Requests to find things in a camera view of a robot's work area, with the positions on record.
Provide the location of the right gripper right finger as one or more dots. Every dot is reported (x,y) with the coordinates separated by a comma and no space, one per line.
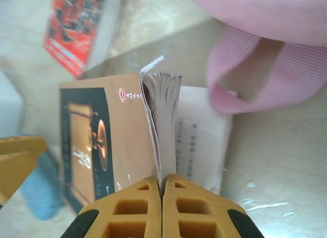
(194,210)

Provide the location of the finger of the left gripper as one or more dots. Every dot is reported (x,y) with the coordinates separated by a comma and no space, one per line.
(18,161)

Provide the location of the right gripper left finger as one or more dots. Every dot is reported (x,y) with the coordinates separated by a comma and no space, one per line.
(127,210)

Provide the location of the blue pencil case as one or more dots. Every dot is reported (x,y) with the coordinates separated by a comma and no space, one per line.
(43,192)

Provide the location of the brown paperback book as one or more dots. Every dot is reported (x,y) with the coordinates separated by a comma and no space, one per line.
(125,136)

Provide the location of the red manga book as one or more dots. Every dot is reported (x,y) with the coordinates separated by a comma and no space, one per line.
(74,26)

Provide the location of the pink backpack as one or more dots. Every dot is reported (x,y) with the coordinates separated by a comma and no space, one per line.
(255,15)

